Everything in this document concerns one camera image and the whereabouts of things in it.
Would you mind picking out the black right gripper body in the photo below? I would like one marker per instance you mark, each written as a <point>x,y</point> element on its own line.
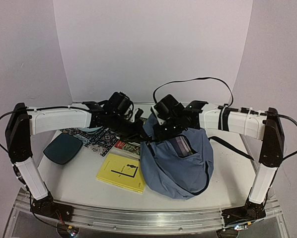
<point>163,130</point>

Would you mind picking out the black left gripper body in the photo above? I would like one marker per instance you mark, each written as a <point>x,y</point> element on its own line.
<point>128,132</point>

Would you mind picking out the blue grey backpack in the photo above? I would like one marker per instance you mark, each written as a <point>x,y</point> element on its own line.
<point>180,167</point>

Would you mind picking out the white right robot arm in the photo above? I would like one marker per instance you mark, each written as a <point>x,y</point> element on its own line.
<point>263,126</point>

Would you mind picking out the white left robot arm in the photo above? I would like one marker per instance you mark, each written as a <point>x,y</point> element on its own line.
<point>25,123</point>

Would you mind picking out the patterned patchwork placemat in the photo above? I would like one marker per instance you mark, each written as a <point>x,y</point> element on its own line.
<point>100,140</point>

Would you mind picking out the cream and blue plate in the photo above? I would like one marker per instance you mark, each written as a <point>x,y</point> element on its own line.
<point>89,130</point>

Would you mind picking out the red floral book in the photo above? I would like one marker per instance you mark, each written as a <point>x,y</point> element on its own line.
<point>132,149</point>

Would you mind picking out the yellow book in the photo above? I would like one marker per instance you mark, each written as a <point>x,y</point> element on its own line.
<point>122,172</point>

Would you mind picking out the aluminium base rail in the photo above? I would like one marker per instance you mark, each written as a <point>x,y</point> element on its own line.
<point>148,222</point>

